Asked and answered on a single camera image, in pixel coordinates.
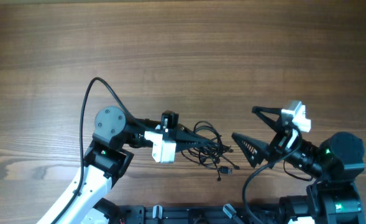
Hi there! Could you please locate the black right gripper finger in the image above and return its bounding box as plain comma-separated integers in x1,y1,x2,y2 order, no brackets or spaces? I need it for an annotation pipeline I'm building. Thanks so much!
252,106,283,133
232,133,270,168

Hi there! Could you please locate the black usb cable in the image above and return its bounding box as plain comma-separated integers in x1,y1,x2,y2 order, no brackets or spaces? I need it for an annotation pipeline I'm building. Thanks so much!
181,120,241,182

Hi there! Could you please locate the black left camera cable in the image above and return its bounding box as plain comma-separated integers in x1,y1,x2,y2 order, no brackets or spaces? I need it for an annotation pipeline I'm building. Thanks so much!
50,77,158,224

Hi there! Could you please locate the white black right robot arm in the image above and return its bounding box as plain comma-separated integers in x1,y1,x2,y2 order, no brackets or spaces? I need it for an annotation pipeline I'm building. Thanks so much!
232,101,365,223

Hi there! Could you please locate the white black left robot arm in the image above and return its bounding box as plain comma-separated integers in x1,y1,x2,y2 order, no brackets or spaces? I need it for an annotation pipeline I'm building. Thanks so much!
39,106,224,223

